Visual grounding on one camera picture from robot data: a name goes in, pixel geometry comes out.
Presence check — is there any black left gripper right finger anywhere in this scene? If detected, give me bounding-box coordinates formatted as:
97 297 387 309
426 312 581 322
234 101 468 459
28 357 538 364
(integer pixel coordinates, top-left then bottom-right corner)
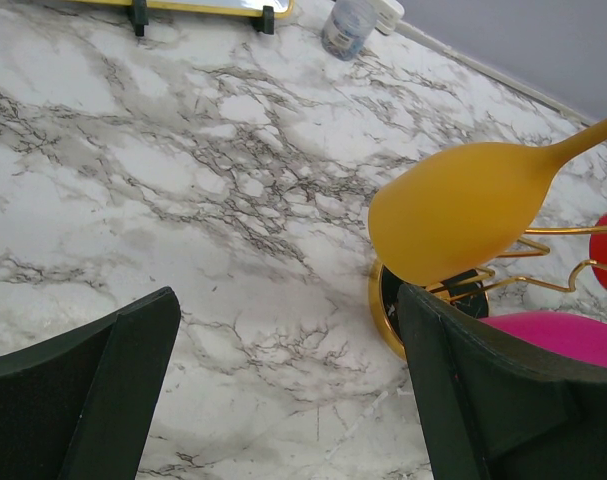
402 311 607 479

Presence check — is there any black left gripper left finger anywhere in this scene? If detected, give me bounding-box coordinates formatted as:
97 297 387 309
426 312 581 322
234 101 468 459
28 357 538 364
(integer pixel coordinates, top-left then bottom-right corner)
0 287 181 479

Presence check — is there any pink wine glass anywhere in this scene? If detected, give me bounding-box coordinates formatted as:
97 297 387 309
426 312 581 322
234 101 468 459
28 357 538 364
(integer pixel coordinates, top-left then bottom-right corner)
482 311 607 368

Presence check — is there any orange wine glass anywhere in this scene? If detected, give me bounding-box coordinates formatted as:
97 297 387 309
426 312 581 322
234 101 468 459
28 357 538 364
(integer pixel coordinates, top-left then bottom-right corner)
368 118 607 286

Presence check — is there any small clear plastic jar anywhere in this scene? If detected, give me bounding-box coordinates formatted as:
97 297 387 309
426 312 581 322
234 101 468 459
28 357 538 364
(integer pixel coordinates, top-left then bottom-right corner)
321 0 377 61

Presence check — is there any white eraser block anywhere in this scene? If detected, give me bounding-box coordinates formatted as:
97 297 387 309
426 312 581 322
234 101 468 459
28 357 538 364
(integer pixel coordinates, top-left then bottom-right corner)
370 0 405 35

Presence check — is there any gold framed whiteboard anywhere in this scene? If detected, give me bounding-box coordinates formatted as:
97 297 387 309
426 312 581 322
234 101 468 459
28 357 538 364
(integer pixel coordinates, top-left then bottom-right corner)
75 0 295 37

